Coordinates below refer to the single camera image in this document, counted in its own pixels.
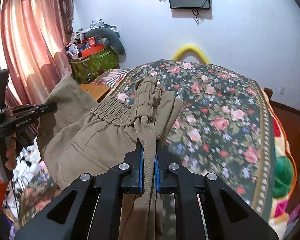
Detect wooden door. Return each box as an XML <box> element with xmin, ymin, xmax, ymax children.
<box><xmin>263</xmin><ymin>87</ymin><xmax>300</xmax><ymax>181</ymax></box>

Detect green patterned storage bag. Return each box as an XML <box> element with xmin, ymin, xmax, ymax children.
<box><xmin>71</xmin><ymin>48</ymin><xmax>119</xmax><ymax>84</ymax></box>

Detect orange box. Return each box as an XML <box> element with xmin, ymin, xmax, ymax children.
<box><xmin>81</xmin><ymin>45</ymin><xmax>104</xmax><ymax>58</ymax></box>

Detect yellow plush ring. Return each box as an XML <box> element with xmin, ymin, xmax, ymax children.
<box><xmin>171</xmin><ymin>43</ymin><xmax>211</xmax><ymax>65</ymax></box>

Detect person's left hand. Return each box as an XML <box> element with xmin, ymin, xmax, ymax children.
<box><xmin>5</xmin><ymin>133</ymin><xmax>17</xmax><ymax>171</ymax></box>

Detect pink curtain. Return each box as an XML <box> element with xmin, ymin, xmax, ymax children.
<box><xmin>0</xmin><ymin>0</ymin><xmax>74</xmax><ymax>106</ymax></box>

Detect grey plush toy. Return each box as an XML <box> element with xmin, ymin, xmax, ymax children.
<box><xmin>84</xmin><ymin>27</ymin><xmax>126</xmax><ymax>55</ymax></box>

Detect olive green pants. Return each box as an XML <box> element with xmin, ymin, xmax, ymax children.
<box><xmin>37</xmin><ymin>76</ymin><xmax>183</xmax><ymax>239</ymax></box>

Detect colourful plush blanket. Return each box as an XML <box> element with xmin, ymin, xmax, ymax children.
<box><xmin>263</xmin><ymin>92</ymin><xmax>297</xmax><ymax>239</ymax></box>

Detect floral dark green bedspread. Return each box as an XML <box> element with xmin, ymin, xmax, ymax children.
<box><xmin>18</xmin><ymin>59</ymin><xmax>277</xmax><ymax>240</ymax></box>

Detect white wall socket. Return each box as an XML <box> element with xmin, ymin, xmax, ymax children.
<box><xmin>279</xmin><ymin>87</ymin><xmax>286</xmax><ymax>95</ymax></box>

